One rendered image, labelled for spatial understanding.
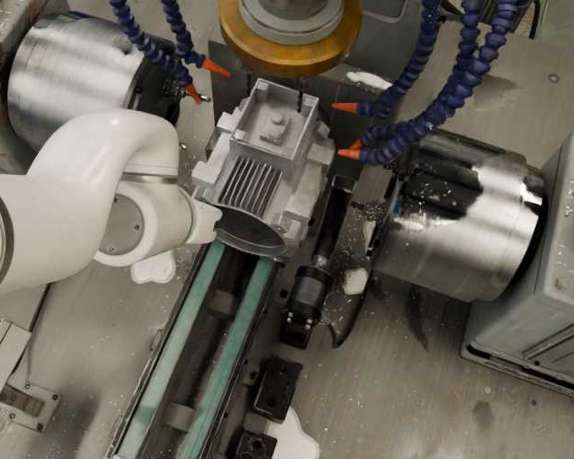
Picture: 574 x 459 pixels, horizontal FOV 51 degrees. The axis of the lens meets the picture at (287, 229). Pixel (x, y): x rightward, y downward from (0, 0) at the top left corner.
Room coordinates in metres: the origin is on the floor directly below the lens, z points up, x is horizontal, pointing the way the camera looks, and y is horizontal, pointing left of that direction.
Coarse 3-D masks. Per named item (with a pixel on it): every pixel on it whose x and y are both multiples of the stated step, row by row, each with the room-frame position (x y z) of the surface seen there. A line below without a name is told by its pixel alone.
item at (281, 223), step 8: (240, 104) 0.59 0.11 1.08; (320, 128) 0.56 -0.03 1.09; (328, 128) 0.57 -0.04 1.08; (320, 136) 0.55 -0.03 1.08; (200, 192) 0.41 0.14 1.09; (208, 192) 0.41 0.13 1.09; (216, 192) 0.42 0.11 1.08; (208, 200) 0.40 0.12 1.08; (280, 216) 0.39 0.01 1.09; (272, 224) 0.38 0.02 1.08; (280, 224) 0.38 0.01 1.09; (288, 224) 0.39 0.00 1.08; (280, 232) 0.38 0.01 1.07; (280, 256) 0.38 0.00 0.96
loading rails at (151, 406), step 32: (192, 256) 0.41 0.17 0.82; (224, 256) 0.39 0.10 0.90; (192, 288) 0.32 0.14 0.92; (256, 288) 0.33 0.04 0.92; (288, 288) 0.38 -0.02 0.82; (192, 320) 0.26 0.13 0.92; (256, 320) 0.27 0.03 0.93; (160, 352) 0.20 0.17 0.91; (192, 352) 0.23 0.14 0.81; (224, 352) 0.22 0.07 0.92; (160, 384) 0.15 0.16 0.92; (224, 384) 0.17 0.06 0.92; (256, 384) 0.19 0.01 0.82; (128, 416) 0.10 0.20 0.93; (160, 416) 0.11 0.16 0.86; (192, 416) 0.12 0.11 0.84; (224, 416) 0.12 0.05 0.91; (128, 448) 0.05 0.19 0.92; (192, 448) 0.06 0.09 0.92
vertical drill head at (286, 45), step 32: (224, 0) 0.56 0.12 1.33; (256, 0) 0.54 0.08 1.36; (288, 0) 0.52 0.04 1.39; (320, 0) 0.54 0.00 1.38; (352, 0) 0.59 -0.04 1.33; (224, 32) 0.52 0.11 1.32; (256, 32) 0.51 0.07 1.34; (288, 32) 0.50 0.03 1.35; (320, 32) 0.51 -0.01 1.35; (352, 32) 0.54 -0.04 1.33; (256, 64) 0.48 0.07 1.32; (288, 64) 0.48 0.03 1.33; (320, 64) 0.49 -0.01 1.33
